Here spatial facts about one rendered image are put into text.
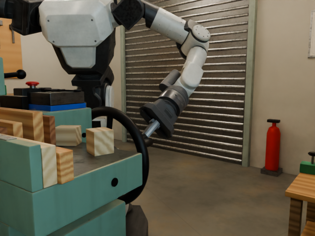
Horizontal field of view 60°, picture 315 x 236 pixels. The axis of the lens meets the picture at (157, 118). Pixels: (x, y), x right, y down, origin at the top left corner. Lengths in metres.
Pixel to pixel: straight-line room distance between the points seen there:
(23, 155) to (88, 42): 0.81
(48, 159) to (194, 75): 0.65
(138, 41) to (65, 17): 3.25
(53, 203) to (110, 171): 0.10
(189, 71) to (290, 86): 2.41
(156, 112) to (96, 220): 0.39
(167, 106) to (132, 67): 3.56
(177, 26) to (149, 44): 3.07
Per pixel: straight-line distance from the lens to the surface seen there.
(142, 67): 4.22
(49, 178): 0.36
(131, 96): 4.39
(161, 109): 0.81
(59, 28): 1.13
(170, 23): 1.11
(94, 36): 1.10
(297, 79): 3.24
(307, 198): 1.39
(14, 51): 4.16
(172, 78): 0.92
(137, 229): 1.71
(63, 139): 0.57
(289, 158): 3.36
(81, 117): 0.68
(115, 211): 0.53
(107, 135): 0.48
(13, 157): 0.37
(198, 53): 1.05
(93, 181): 0.41
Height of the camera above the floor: 1.03
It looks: 8 degrees down
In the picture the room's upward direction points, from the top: straight up
